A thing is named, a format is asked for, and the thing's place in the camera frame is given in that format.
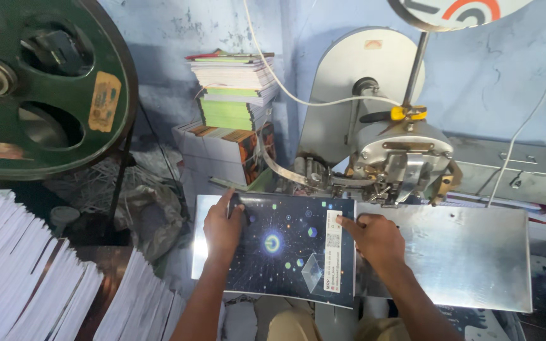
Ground person's right hand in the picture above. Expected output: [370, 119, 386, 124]
[336, 213, 406, 269]

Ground person's left hand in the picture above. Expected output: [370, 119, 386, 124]
[203, 188, 246, 264]

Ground dark space-print notebook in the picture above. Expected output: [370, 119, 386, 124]
[223, 192, 357, 309]

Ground crumpled grey plastic bag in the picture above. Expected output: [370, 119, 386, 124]
[117, 185, 186, 261]

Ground shiny metal work plate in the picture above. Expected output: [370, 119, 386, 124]
[191, 194, 533, 313]

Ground person's khaki trousers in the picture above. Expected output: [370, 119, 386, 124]
[266, 308, 413, 341]

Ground metal stitching machine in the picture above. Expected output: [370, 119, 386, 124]
[259, 27, 463, 209]

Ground pile of notebooks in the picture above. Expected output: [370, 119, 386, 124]
[173, 49, 278, 186]

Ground heap of paper trimmings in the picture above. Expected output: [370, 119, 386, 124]
[43, 147, 184, 214]

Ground stacks of white paper sheets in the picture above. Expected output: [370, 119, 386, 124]
[0, 177, 186, 341]

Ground green cast-iron flywheel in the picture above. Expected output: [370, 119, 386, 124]
[0, 0, 140, 182]

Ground round white lamp shade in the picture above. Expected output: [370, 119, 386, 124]
[387, 0, 534, 33]

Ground yellow wire clamp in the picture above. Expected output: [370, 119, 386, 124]
[391, 105, 428, 122]

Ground white electric cable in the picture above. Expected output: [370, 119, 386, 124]
[243, 0, 403, 108]

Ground thin white cable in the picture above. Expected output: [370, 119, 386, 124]
[486, 35, 546, 208]

